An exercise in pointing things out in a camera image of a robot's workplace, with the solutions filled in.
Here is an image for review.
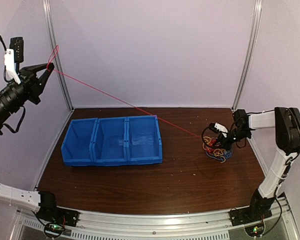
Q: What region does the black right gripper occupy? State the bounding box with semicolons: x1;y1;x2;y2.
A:
213;127;252;151

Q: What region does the red cable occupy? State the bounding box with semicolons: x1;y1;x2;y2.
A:
46;44;222;155

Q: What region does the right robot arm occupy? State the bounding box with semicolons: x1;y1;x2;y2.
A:
204;107;300;221

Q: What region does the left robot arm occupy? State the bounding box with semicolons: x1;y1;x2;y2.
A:
0;63;62;222

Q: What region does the blue plastic bin right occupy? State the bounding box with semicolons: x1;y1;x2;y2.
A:
127;115;163;165

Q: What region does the blue plastic bin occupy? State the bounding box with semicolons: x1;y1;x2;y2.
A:
61;118;98;167
127;115;163;165
92;117;128;167

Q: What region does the blue plastic bin left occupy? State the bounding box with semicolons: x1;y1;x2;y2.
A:
61;118;98;167

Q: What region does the right circuit board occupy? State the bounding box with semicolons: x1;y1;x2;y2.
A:
244;223;265;238

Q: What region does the circuit board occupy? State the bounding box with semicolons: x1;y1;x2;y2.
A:
43;223;65;238
244;223;265;238

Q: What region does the blue plastic bin middle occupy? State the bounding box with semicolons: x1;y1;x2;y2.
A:
92;117;128;167

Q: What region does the left circuit board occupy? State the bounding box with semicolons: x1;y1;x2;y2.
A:
43;223;65;238

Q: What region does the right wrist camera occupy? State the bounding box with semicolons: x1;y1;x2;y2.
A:
208;122;229;138

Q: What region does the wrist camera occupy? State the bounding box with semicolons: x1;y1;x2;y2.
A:
3;36;24;85
208;122;229;138

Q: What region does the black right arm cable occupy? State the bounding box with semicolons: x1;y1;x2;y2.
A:
201;117;247;151

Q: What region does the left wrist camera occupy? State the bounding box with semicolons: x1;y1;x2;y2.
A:
3;36;24;85

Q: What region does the left aluminium frame post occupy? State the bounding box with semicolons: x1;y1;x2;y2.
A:
42;0;74;112

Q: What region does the aluminium frame post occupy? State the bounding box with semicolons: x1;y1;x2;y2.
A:
42;0;74;112
231;0;263;112

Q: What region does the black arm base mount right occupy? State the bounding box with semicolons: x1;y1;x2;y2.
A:
228;207;272;227

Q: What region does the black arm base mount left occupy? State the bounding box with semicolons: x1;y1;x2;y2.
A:
36;207;79;227

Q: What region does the right aluminium frame post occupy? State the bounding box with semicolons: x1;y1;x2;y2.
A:
231;0;263;112

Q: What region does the aluminium front rail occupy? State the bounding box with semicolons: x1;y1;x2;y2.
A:
13;199;295;240

